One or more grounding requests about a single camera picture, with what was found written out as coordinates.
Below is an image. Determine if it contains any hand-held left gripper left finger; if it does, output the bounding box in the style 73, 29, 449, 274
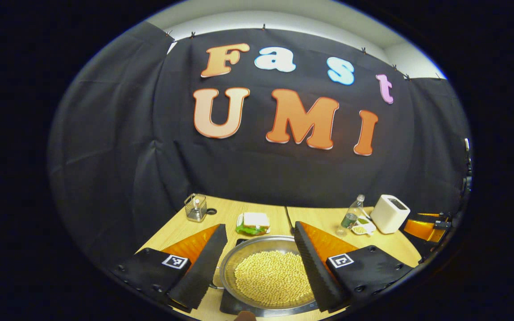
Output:
110, 224, 228, 313

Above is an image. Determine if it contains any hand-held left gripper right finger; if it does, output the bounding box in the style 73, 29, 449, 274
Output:
294, 222, 415, 313

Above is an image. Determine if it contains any steel pot with black handles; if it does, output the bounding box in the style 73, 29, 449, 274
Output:
210, 235, 324, 318

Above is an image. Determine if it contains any black induction cooktop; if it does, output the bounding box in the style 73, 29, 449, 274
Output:
219, 239, 324, 318

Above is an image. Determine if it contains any white toaster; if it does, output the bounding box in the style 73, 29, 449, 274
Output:
370, 194, 411, 235

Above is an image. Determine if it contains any heap of yellow soybeans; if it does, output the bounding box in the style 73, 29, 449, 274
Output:
234, 250, 315, 307

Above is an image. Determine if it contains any white divided plate of beans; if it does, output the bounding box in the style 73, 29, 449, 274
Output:
352, 217, 377, 236

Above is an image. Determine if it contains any clear glass utensil holder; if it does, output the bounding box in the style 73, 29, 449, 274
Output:
184, 193, 207, 222

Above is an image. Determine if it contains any clear plastic water bottle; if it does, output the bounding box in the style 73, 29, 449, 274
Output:
336, 194, 365, 238

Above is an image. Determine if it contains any small white plate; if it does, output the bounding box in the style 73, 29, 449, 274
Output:
236, 213, 272, 236

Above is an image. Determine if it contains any black backdrop cloth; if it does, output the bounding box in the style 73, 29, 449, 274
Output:
47, 21, 472, 268

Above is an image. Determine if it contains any black cooktop power cable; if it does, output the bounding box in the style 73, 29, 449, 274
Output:
284, 206, 295, 236

